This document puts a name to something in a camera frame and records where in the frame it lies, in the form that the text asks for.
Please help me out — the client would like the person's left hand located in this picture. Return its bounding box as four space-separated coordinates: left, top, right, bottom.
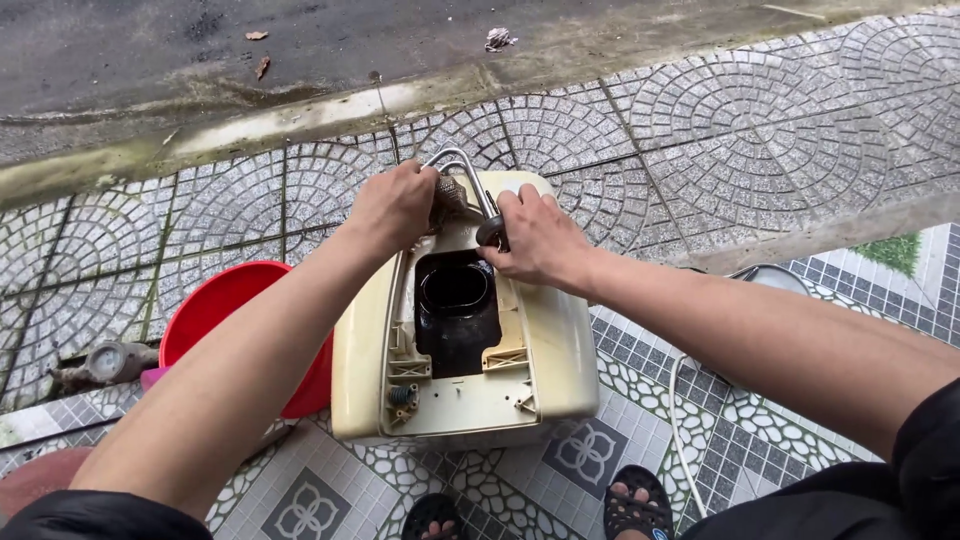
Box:
346 159 442 253

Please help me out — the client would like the person's right hand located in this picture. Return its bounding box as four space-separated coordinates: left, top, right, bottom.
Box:
475 183 601 295

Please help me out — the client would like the brown scouring pad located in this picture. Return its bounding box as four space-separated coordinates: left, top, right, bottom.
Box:
427 174 475 235

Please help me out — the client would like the bent metal heating element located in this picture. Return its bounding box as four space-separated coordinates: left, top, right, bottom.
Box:
421 146 513 253

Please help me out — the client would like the cream water heater tank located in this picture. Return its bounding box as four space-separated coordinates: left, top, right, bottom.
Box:
330 170 601 451

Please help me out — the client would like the red plastic basin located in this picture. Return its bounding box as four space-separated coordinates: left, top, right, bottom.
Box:
158 261 335 420

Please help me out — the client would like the black left sandal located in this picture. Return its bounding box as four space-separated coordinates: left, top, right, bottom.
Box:
400 492 465 540

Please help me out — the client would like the black sandal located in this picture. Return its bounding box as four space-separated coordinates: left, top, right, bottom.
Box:
603 465 676 540
400 492 465 540

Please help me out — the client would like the grey water meter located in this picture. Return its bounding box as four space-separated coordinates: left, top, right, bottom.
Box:
51 341 160 396

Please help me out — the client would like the silver metal basin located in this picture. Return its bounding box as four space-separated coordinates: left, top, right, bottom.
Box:
723 262 811 298

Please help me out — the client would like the black right sandal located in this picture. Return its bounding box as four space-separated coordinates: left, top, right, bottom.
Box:
603 465 676 540

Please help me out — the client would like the black left sleeve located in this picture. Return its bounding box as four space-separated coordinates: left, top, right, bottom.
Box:
0 489 215 540

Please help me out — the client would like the black sleeve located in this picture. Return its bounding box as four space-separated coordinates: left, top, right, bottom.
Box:
678 375 960 540
0 489 215 540

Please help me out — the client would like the green turf patch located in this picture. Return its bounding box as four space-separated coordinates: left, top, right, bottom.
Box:
851 232 922 279

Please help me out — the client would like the maroon round stool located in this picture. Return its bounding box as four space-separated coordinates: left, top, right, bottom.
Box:
0 447 96 519

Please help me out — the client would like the black right sleeve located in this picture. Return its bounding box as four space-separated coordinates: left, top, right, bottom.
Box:
678 375 960 540

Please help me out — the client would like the white hose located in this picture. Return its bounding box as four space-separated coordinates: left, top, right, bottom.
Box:
668 352 711 520

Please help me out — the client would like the thin black cable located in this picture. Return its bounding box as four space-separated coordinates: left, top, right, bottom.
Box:
0 416 121 456

